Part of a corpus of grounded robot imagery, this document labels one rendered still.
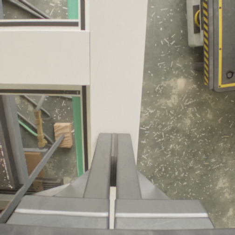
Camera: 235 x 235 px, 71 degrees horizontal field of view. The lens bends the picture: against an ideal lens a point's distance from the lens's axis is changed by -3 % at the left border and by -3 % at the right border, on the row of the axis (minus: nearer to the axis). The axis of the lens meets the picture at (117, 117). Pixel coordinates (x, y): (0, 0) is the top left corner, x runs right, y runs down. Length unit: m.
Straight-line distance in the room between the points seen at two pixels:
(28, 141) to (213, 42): 1.24
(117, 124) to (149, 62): 0.96
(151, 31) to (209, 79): 0.45
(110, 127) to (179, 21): 1.04
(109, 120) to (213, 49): 0.75
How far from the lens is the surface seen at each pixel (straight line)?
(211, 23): 0.87
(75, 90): 0.21
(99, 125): 0.15
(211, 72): 0.86
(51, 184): 1.03
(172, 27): 1.14
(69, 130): 1.15
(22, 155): 0.71
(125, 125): 0.15
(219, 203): 1.75
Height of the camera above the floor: 1.08
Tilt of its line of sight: 72 degrees down
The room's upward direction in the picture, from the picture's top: 180 degrees clockwise
